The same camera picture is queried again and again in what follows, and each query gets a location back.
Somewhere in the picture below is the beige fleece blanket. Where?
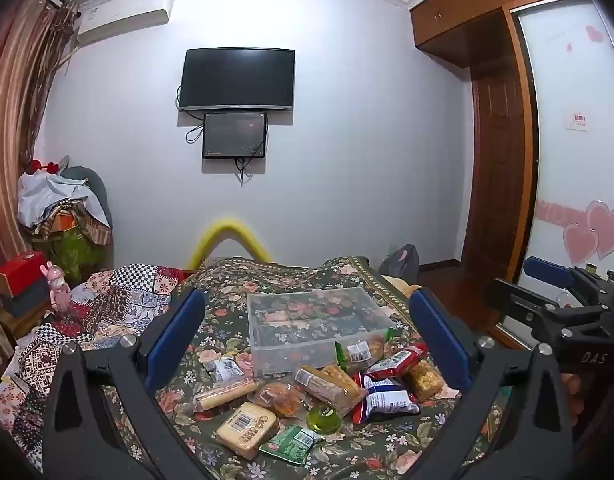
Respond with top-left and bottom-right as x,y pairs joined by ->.
387,277 -> 424,302

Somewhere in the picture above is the red box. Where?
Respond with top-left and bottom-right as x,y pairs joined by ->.
0,251 -> 48,297

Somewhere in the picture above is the small white grey snack packet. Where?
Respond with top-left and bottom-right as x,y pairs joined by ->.
205,356 -> 245,383

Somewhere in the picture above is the yellow cake packet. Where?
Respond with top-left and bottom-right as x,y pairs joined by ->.
215,401 -> 280,460

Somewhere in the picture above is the pile of clothes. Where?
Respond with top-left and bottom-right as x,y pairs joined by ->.
17,157 -> 113,281

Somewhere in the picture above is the long orange biscuit packet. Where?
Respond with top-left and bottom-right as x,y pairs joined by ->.
192,376 -> 259,413

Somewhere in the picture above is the blue red white snack packet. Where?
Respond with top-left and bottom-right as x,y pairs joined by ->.
354,371 -> 413,396
351,385 -> 422,425

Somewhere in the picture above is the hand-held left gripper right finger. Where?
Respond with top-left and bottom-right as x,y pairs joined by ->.
407,287 -> 575,480

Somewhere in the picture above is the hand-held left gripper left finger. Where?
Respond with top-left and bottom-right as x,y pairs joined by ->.
41,287 -> 208,480

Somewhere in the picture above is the grey backpack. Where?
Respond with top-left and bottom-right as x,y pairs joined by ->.
378,244 -> 420,281

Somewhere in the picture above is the striped brown curtain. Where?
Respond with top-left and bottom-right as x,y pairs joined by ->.
0,0 -> 81,281

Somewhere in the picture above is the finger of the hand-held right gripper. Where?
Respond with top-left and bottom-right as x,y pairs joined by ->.
483,277 -> 614,376
524,256 -> 614,306

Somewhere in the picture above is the patchwork quilt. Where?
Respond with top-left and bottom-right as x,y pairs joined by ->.
0,261 -> 188,466

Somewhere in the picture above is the clear cracker packet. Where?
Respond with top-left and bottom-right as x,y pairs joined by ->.
293,364 -> 369,418

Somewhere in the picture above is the pink rabbit toy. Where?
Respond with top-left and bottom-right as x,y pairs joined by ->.
40,261 -> 72,326

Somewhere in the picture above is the small black wall monitor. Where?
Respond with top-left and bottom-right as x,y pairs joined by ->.
202,112 -> 268,160

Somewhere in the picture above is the bread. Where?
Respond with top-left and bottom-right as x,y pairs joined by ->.
250,381 -> 308,420

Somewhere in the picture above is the clear plastic box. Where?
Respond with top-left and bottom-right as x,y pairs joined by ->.
246,287 -> 395,378

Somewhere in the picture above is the green jelly cup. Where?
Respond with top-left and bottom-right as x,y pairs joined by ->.
305,402 -> 344,435

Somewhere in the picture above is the brown wooden door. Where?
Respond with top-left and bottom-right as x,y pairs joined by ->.
459,67 -> 536,281

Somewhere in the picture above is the wooden overhead cabinet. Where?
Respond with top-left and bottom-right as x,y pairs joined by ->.
408,0 -> 588,68

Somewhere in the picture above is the grey chair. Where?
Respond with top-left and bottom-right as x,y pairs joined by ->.
62,165 -> 113,231

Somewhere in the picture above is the green edged clear snack packet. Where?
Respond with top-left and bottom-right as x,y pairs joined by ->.
334,327 -> 395,373

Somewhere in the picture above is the yellow crispy snack packet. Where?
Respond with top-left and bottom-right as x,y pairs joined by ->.
402,357 -> 445,403

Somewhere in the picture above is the yellow foam tube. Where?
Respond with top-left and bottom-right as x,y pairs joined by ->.
186,217 -> 274,271

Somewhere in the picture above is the white air conditioner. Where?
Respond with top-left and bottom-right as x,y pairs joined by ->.
77,0 -> 174,46

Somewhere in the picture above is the black wall television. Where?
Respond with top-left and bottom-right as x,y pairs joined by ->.
179,48 -> 296,112

